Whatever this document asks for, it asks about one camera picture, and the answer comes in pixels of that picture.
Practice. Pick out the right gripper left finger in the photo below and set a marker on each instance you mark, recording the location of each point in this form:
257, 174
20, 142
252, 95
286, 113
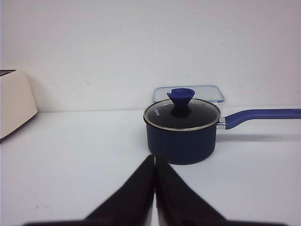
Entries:
131, 205

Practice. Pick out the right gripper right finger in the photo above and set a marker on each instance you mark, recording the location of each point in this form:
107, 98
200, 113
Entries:
178, 205

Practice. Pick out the dark blue saucepan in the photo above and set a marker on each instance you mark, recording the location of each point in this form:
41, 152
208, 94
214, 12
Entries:
189, 147

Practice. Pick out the glass pot lid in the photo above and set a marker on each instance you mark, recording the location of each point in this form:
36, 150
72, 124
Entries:
182, 112

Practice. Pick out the clear plastic container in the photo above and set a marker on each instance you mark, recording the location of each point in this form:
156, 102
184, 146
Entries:
210, 93

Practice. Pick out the cream white toaster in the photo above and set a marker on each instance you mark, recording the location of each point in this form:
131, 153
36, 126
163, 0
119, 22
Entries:
17, 102

